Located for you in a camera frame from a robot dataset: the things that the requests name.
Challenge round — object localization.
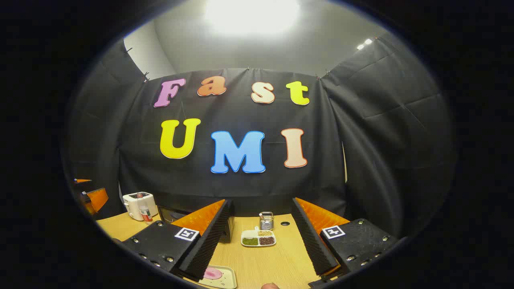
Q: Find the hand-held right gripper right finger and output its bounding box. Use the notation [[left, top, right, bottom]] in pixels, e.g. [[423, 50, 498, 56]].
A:
[[291, 197, 400, 281]]

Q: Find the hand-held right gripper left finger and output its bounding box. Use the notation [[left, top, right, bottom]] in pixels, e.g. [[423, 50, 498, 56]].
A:
[[120, 199, 235, 281]]

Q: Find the cream square plate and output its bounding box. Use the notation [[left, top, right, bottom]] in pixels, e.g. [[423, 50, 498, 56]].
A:
[[200, 265, 237, 289]]

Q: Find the black electric oven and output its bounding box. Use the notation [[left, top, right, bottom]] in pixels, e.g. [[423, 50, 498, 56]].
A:
[[158, 201, 235, 244]]

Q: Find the white toaster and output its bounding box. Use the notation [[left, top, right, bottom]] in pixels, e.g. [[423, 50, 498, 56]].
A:
[[122, 192, 158, 221]]

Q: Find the white divided dish with beans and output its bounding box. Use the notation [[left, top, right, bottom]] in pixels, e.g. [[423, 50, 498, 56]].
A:
[[241, 227, 277, 247]]

